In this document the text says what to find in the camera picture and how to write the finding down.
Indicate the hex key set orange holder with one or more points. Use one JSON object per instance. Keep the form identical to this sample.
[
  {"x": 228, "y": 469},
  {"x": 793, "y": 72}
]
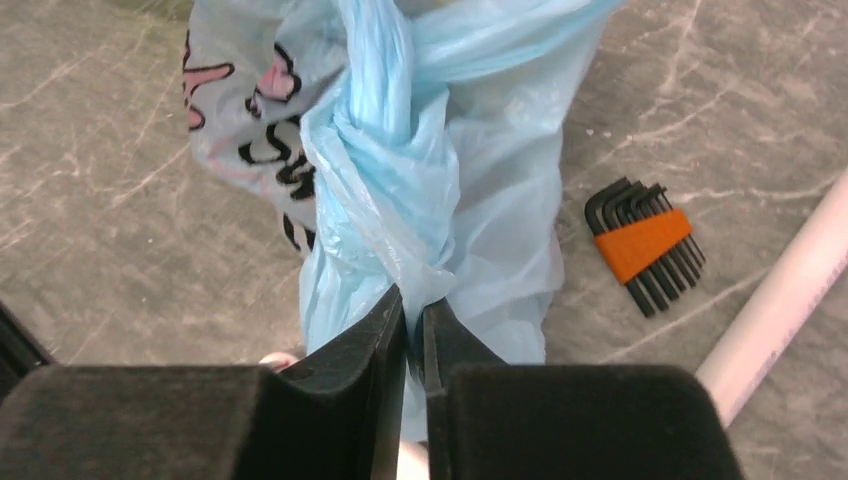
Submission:
[{"x": 646, "y": 242}]

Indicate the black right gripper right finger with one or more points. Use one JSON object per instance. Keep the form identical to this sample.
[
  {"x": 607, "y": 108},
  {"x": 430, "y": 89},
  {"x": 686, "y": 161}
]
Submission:
[{"x": 488, "y": 419}]

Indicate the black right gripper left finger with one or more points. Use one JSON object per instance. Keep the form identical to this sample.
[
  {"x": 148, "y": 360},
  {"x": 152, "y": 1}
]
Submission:
[{"x": 333, "y": 415}]

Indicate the light blue printed plastic bag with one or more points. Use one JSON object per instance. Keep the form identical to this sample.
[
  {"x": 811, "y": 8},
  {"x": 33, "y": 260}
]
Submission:
[{"x": 413, "y": 144}]

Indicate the white PVC pipe frame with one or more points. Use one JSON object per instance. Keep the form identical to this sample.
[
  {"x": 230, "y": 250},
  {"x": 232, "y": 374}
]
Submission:
[{"x": 782, "y": 305}]

